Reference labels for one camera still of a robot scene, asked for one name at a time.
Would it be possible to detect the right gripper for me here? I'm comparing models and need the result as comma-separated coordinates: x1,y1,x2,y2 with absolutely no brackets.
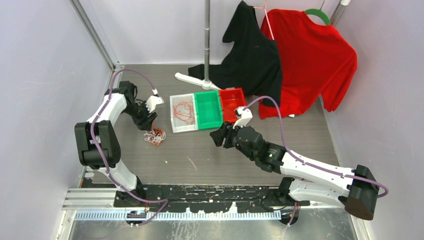
210,119,257,161

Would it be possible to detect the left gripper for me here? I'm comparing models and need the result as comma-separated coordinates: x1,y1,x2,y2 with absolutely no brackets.
122,100,157,131

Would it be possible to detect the cable bundle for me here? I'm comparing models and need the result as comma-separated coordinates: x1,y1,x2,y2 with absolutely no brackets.
143,123,167,147

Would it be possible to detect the orange cable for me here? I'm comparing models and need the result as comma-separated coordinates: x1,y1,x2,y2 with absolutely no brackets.
173,102,196,126
172,101,196,123

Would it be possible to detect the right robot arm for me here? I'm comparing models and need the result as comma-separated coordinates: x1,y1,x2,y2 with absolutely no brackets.
209,122,380,221

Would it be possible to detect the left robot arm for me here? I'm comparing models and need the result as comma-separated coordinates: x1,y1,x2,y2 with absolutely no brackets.
74,81,164,207

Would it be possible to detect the green plastic bin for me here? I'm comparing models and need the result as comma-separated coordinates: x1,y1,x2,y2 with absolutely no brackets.
194,90,223,130

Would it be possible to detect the white plastic bin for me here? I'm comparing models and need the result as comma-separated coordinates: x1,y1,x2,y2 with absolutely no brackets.
169,93,199,134

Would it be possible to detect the red plastic bin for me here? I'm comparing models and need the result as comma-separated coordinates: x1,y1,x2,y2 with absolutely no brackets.
218,87,247,123

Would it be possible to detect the white rack base foot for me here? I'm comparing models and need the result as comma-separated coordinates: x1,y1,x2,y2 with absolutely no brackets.
174,72,221,91

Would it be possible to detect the black t-shirt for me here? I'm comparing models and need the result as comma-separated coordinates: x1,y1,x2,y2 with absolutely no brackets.
209,0,283,105

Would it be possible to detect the garment rack pole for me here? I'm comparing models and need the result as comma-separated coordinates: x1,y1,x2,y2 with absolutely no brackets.
204,0,211,86

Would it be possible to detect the red t-shirt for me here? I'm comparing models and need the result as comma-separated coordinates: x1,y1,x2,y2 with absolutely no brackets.
260,9,358,117

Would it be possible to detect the pink hanger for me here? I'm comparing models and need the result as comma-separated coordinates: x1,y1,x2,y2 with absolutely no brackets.
253,0,275,41

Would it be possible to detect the green hanger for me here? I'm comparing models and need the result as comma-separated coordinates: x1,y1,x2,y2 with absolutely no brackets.
304,0,331,26

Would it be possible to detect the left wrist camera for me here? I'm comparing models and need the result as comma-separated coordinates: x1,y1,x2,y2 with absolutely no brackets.
145,95,164,113

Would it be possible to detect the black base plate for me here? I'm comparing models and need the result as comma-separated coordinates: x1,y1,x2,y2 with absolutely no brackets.
113,184,294,214

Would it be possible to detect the aluminium frame rail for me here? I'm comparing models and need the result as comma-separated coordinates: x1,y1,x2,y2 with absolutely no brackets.
69,0,116,70

